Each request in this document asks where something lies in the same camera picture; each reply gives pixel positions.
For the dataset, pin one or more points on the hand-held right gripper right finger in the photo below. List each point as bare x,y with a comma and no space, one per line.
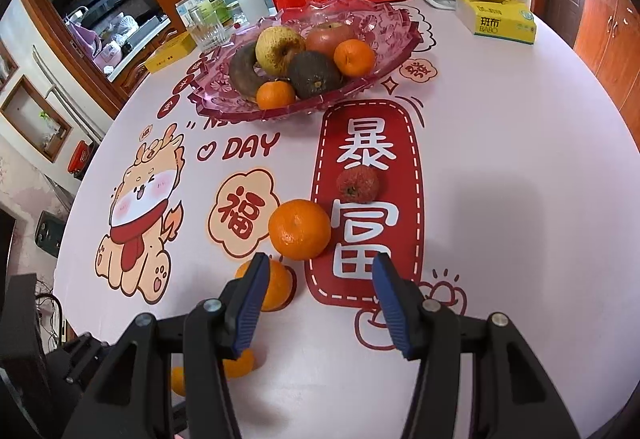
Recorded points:
395,314

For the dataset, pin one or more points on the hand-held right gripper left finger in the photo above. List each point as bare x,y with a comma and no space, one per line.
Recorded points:
250,309

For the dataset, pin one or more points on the orange tangerine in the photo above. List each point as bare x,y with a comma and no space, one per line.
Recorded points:
277,290
354,58
177,380
241,364
275,95
299,230

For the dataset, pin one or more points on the small red lychee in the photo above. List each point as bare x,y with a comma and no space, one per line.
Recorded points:
356,185

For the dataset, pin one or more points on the dark overripe banana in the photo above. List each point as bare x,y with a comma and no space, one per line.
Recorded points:
242,75

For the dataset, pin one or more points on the dark green avocado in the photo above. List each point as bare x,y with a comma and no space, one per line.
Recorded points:
314,75

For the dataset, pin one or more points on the speckled yellow pear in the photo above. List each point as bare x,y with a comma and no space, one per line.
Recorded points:
277,48

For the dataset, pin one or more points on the yellow red apple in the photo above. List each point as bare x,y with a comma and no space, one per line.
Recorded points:
326,40

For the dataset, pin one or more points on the pink glass fruit bowl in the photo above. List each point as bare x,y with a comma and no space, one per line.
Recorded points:
392,26

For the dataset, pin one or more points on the printed pink tablecloth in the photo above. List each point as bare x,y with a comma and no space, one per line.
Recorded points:
500,219

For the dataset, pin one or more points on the flat yellow box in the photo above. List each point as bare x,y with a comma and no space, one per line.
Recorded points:
170,54

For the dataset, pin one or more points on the clear drinking glass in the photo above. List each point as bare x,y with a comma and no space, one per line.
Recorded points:
206,35

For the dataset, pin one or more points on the small white carton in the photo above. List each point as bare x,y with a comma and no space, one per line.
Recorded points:
184,11

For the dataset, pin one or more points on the white squeeze bottle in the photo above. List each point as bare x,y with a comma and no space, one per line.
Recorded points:
250,1

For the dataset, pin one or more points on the yellow green tissue box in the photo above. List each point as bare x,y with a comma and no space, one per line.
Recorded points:
500,25

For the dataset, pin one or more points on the wooden sideboard cabinet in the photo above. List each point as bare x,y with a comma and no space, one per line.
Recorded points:
612,44

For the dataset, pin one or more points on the wooden framed wall niche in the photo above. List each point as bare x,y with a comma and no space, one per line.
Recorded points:
35,118

